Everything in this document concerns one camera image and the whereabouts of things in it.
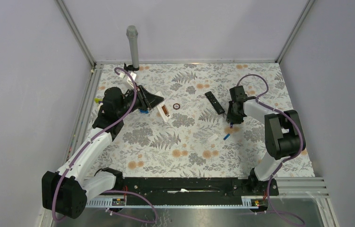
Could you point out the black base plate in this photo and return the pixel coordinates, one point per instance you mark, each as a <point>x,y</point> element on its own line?
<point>175,191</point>

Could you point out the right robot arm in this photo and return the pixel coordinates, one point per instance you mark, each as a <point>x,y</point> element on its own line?
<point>284,139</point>

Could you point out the white battery cover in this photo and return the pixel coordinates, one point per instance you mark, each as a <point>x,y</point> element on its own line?
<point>213,137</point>

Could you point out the blue plastic clip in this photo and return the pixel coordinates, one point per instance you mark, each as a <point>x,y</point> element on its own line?
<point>144,111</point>

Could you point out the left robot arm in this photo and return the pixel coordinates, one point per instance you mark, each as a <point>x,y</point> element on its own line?
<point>66,191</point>

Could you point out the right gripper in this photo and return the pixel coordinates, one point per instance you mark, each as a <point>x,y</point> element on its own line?
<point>230,118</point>

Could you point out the yellow purple small tool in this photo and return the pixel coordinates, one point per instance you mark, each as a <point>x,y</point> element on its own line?
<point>98,100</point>

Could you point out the floral table mat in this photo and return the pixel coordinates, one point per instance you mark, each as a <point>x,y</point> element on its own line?
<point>149,147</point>

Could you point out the white AC remote control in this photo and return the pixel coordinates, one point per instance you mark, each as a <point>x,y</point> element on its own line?
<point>163,108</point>

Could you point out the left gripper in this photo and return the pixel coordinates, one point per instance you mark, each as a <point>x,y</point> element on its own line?
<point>147,100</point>

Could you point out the poker chip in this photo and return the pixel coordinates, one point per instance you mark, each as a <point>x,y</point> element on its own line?
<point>176,106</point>

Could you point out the black remote control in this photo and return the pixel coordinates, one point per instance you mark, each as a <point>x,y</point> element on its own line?
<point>214,102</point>

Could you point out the grey microphone on stand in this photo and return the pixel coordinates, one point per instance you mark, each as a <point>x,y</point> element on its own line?
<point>132,35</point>

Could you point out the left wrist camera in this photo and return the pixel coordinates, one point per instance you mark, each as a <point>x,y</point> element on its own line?
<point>126,80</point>

